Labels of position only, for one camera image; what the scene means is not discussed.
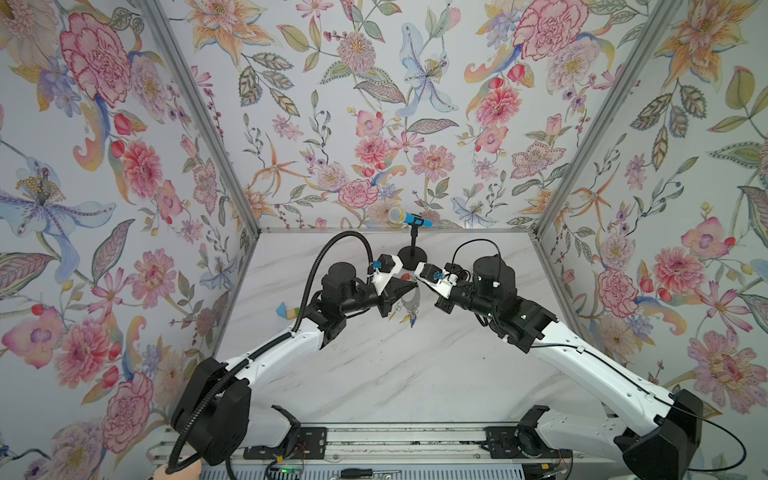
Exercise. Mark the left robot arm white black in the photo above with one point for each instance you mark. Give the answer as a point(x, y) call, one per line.
point(217, 413)

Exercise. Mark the blue key tag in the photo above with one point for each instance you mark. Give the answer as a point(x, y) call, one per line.
point(282, 311)

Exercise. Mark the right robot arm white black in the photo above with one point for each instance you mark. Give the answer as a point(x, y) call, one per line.
point(653, 431)

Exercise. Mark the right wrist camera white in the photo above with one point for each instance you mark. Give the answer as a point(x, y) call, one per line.
point(440, 280)

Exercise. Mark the toy microphone blue yellow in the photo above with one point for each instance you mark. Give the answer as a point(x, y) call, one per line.
point(398, 215)

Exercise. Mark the black microphone stand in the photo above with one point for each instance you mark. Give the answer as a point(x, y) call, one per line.
point(412, 255)

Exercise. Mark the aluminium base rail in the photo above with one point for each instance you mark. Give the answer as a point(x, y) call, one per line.
point(402, 443)

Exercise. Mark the cartoon face plush toy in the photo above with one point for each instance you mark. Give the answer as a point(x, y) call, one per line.
point(192, 472)

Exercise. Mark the black screwdriver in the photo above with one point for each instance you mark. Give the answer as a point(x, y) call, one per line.
point(366, 473)

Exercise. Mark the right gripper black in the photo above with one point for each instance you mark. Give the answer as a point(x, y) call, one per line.
point(442, 305)

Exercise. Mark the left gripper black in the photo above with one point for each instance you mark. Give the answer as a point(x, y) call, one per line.
point(395, 290)

